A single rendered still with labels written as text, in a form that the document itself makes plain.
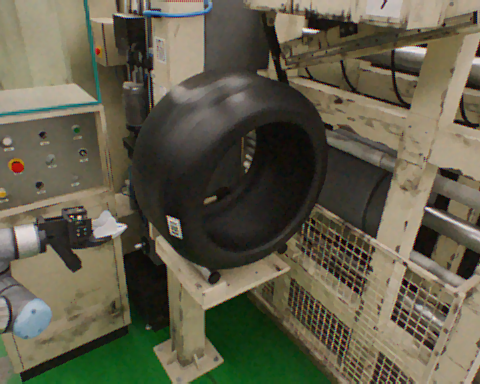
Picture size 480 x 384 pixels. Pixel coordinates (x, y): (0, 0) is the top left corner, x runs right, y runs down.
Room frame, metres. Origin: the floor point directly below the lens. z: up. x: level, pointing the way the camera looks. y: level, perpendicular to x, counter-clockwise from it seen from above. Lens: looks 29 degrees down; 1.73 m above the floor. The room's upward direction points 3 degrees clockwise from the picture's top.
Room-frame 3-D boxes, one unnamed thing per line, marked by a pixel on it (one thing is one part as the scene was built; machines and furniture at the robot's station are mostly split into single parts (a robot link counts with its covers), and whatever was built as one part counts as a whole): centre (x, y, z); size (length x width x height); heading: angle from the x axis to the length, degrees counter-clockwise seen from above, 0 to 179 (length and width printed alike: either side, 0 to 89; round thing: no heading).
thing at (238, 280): (1.15, 0.05, 0.80); 0.37 x 0.36 x 0.02; 126
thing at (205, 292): (1.07, 0.16, 0.83); 0.36 x 0.09 x 0.06; 36
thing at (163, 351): (1.34, 0.21, 0.02); 0.27 x 0.27 x 0.04; 36
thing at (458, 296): (1.16, -0.36, 0.65); 0.90 x 0.02 x 0.70; 36
